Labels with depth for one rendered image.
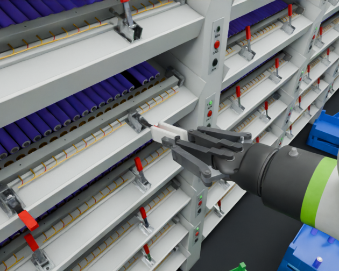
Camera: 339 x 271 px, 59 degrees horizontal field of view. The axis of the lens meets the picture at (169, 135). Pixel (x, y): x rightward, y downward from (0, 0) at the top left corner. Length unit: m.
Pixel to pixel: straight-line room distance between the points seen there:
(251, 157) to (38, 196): 0.34
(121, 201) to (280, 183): 0.42
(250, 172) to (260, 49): 0.61
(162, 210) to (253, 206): 0.80
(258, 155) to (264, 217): 1.20
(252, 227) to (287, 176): 1.18
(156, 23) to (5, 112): 0.30
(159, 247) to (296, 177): 0.75
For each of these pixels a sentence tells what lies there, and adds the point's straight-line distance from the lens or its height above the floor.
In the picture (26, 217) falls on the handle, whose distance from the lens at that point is 0.48.
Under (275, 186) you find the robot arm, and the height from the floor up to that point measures 0.98.
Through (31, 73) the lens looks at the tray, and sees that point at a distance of 0.44.
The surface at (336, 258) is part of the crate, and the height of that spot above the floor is 0.32.
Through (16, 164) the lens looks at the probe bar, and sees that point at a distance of 0.53.
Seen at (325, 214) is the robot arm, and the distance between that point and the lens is 0.40.
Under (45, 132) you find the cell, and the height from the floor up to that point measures 0.93.
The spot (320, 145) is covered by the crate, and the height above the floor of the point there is 0.03.
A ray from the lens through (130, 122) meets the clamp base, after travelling 0.61.
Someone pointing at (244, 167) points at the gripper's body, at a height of 0.97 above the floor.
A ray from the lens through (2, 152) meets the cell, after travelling 0.56.
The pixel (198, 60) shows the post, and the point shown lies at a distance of 0.68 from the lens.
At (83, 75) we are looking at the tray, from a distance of 0.46.
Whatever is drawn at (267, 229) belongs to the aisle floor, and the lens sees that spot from 1.58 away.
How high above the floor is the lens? 1.27
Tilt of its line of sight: 40 degrees down
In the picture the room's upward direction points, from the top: straight up
